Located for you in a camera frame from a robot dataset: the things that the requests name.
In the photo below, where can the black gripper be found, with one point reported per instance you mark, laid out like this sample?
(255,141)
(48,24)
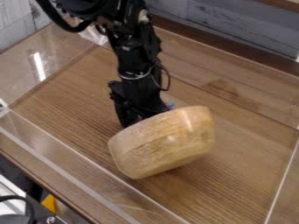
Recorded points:
(136,95)

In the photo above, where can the brown wooden bowl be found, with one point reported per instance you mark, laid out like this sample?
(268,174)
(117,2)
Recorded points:
(163,142)

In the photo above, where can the purple toy eggplant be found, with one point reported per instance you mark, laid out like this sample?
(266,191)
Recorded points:
(169,105)

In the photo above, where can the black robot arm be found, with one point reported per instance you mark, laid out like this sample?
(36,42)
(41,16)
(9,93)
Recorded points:
(124,21)

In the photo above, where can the yellow tag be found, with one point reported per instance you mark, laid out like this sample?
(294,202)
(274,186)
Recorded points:
(49,203)

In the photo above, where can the black metal base with screw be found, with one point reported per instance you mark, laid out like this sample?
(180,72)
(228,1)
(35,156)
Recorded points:
(41,214)

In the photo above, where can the clear acrylic corner bracket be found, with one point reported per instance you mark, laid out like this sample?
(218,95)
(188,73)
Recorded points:
(91,35)

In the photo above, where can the clear acrylic tray wall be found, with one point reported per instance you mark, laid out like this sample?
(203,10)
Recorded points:
(85,186)

